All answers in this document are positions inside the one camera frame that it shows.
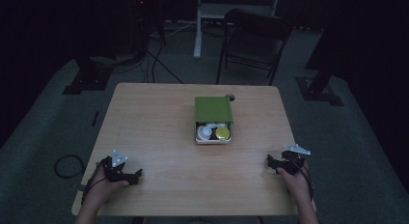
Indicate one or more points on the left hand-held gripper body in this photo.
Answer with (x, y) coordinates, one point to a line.
(118, 158)

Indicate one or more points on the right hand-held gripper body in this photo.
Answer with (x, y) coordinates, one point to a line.
(292, 162)

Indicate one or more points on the pile of small capsules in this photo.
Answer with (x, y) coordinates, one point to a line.
(213, 132)

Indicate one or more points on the green box sleeve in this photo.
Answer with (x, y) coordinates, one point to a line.
(212, 108)

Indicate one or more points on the person's right hand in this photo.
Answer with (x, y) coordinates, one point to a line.
(299, 185)

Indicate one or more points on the person's left hand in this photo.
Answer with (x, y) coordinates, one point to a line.
(103, 188)

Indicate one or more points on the small black stick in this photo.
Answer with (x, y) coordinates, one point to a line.
(95, 118)

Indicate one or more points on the grey tape strip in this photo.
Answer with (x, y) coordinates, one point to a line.
(81, 187)

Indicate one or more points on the round table grommet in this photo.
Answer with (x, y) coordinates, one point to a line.
(230, 97)

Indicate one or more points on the black stand base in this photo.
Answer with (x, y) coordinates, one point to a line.
(320, 89)
(88, 79)

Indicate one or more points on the black folding chair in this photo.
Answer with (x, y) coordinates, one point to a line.
(254, 34)

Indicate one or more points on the dark equipment tower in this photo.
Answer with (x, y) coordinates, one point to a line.
(146, 21)

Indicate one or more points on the white desk frame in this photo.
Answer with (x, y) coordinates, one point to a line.
(201, 21)

